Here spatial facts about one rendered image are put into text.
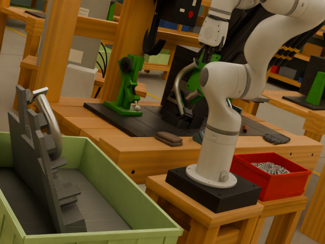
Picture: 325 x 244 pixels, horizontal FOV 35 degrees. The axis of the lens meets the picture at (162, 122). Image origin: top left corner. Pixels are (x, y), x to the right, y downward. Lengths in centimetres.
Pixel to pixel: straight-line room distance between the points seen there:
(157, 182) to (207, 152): 21
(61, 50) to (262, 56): 103
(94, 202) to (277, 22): 78
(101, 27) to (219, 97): 100
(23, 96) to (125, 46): 117
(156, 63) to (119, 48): 581
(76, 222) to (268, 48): 78
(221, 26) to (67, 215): 94
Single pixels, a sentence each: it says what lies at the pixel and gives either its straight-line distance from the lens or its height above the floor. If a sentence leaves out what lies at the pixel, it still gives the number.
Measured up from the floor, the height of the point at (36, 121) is 113.
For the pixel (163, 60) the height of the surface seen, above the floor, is 33.
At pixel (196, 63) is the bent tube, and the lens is 249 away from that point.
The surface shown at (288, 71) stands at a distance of 1174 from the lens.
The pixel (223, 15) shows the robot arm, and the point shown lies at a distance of 192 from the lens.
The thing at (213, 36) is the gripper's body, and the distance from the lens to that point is 193.
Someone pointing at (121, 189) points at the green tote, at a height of 92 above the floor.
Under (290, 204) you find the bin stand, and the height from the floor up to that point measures 78.
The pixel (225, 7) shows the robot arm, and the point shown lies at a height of 150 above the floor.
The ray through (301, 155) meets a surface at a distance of 292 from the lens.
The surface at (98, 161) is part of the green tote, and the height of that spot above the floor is 93.
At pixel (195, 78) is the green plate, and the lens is 251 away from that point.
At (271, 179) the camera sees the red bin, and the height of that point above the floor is 90.
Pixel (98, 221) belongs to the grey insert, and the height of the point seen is 85.
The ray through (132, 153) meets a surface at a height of 89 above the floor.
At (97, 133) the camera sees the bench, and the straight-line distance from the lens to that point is 212.
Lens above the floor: 153
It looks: 15 degrees down
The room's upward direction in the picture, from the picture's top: 16 degrees clockwise
